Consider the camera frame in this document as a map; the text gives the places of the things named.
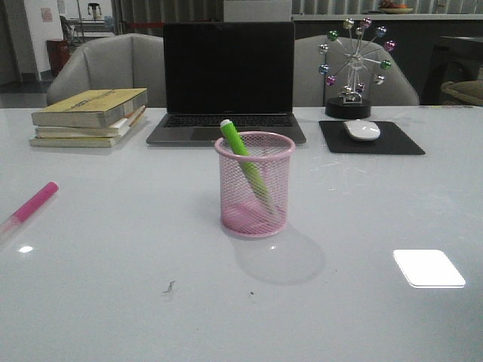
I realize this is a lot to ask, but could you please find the green highlighter pen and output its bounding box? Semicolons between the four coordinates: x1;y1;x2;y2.
220;119;278;218

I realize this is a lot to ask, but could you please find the pink highlighter pen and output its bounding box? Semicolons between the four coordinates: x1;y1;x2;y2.
1;182;59;244

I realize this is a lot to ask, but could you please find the pink mesh pen holder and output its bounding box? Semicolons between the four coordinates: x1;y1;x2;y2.
214;131;295;238

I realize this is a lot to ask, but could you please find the grey laptop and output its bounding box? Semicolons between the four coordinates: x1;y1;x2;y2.
146;22;306;147

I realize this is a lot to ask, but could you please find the white computer mouse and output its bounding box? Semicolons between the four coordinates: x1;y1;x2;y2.
343;119;381;141

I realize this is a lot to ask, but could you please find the grey chair right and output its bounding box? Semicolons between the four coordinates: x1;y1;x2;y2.
293;35;420;107

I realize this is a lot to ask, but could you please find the grey chair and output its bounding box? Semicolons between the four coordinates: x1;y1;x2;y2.
293;35;420;107
46;33;167;108

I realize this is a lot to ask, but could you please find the black mouse pad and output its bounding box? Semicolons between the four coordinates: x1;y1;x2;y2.
318;120;426;156

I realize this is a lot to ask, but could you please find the ferris wheel desk toy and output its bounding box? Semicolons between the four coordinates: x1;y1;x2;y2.
318;17;392;120

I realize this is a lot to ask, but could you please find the grey chair left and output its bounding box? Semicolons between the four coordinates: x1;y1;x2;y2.
46;33;167;108

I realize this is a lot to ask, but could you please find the white poster pillar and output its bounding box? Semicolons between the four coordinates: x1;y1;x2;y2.
223;1;292;23

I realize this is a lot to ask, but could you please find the top yellow book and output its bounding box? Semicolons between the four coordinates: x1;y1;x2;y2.
31;88;148;128

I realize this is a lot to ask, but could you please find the yellow book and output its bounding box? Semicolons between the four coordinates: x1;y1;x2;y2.
29;114;144;148
31;88;148;128

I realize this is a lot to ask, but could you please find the bottom yellow book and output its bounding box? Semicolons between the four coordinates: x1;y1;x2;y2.
29;114;144;148

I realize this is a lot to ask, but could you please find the middle white book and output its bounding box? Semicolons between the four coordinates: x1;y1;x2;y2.
35;106;146;138

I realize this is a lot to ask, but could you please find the dark kitchen counter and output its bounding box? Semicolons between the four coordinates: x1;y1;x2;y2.
293;14;482;93

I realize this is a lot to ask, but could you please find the fruit bowl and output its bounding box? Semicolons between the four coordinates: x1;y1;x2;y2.
378;0;414;14

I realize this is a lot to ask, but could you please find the olive sofa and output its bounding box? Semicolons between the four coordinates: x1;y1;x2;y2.
441;80;482;106

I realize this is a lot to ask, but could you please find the black side table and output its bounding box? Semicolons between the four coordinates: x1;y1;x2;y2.
420;36;482;105

